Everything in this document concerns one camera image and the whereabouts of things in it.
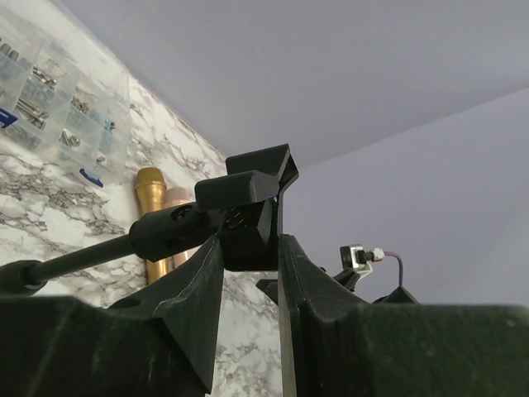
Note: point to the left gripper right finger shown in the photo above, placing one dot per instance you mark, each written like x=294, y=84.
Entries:
x=335, y=344

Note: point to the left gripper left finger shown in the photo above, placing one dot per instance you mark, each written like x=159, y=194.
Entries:
x=159, y=341

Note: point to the pink microphone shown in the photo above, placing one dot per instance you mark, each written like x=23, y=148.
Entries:
x=182, y=209

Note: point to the black round-base stand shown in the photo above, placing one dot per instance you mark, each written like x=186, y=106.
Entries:
x=243, y=209

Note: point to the gold microphone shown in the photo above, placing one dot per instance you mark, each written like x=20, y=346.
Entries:
x=150, y=191

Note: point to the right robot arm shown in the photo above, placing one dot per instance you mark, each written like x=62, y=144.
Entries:
x=348, y=279

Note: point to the clear screw organizer box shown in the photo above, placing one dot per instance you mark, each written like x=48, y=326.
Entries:
x=63, y=94

